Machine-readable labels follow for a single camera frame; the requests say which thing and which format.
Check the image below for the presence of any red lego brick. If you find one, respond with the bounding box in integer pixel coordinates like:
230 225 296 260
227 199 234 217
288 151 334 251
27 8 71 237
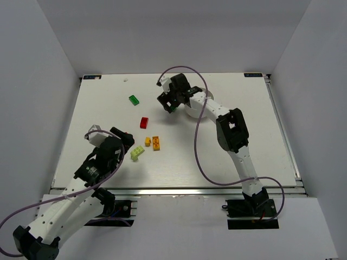
140 117 149 129

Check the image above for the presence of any orange yellow lego brick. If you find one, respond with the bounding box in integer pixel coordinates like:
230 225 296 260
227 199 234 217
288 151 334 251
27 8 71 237
152 136 160 151

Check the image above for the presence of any blue table label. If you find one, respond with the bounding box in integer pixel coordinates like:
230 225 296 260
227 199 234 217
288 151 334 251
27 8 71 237
82 75 102 80
243 73 263 77

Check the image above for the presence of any left blue table label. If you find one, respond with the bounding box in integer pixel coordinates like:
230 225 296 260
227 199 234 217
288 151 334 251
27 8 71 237
82 75 102 80

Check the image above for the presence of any flat green lego plate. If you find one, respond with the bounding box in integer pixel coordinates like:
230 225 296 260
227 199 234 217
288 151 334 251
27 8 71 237
128 95 140 106

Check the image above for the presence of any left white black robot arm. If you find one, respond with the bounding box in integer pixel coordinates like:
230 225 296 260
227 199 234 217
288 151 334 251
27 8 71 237
13 125 134 259

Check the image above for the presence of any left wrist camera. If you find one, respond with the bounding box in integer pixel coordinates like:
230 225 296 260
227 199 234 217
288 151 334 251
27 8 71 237
84 125 107 147

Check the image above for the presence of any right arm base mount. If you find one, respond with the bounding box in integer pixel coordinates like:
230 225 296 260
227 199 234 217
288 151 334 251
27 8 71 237
221 199 279 230

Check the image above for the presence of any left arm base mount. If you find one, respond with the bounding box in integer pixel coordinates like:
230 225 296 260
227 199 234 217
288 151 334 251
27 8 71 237
85 200 137 227

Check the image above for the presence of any pale green lego brick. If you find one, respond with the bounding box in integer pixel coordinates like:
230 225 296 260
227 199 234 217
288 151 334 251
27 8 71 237
130 146 145 161

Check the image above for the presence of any white round divided container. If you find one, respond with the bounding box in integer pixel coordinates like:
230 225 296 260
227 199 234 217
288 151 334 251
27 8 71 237
184 86 214 119

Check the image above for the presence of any right blue table label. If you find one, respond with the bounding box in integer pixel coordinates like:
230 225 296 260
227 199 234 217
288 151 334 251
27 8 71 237
243 73 263 77

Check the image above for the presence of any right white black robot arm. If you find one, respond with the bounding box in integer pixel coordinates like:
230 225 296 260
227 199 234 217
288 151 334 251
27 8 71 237
157 73 269 216

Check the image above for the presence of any small orange lego brick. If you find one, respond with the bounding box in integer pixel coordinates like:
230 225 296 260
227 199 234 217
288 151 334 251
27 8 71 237
144 137 151 147

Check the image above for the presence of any aluminium front rail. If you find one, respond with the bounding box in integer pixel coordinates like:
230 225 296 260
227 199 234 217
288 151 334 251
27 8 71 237
49 185 306 196

